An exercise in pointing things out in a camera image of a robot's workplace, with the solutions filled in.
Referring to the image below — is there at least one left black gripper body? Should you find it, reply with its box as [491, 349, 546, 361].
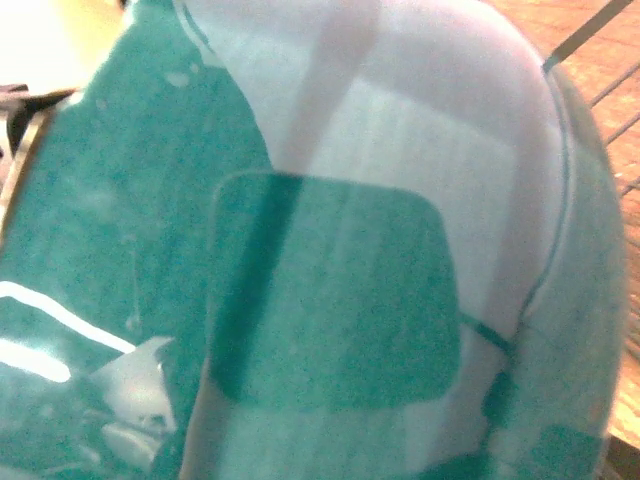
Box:
[1, 84, 55, 155]

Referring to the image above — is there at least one cream and teal bowl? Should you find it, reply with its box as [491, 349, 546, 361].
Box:
[1, 1, 627, 479]

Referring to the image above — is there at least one black wire dish rack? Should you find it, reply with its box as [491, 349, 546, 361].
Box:
[543, 1, 639, 203]

